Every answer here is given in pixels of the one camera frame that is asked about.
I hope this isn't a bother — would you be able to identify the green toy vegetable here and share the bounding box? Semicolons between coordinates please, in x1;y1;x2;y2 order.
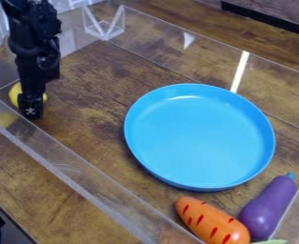
251;239;287;244

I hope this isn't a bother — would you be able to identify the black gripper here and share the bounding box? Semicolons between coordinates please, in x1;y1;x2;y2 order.
0;0;60;119

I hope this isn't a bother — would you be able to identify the blue round tray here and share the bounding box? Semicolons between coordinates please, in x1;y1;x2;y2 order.
123;84;275;192

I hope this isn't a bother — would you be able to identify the clear acrylic enclosure wall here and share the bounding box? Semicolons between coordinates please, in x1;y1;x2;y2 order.
0;0;299;244

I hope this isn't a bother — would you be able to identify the yellow lemon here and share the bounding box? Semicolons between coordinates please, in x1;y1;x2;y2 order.
8;83;32;109

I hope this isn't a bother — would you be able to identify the orange toy carrot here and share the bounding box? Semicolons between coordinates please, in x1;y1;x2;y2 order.
175;196;250;244

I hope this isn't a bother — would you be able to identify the purple toy eggplant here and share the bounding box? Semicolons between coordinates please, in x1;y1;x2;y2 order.
238;173;297;241

